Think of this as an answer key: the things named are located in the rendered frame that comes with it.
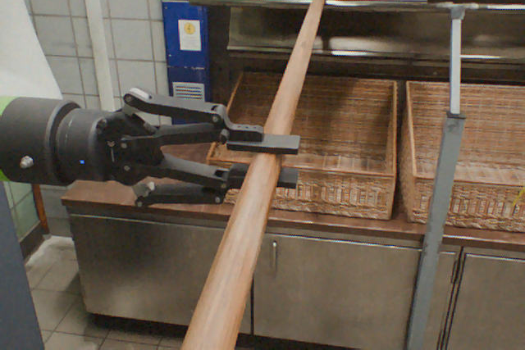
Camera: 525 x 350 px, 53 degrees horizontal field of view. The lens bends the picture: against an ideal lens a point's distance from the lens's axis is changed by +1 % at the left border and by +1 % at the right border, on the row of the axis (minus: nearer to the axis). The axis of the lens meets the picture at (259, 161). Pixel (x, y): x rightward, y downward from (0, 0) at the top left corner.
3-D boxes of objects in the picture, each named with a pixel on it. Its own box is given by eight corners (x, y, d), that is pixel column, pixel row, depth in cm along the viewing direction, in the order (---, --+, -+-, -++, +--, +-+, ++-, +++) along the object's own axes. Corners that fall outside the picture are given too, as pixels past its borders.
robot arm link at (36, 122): (1, 202, 54) (-20, 119, 49) (58, 152, 64) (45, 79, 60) (57, 208, 53) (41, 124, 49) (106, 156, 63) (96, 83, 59)
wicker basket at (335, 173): (240, 138, 204) (239, 70, 192) (389, 151, 194) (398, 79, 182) (204, 203, 162) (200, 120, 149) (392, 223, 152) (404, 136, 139)
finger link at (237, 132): (215, 133, 53) (213, 105, 52) (264, 136, 53) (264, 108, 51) (211, 138, 52) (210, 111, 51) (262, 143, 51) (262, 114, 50)
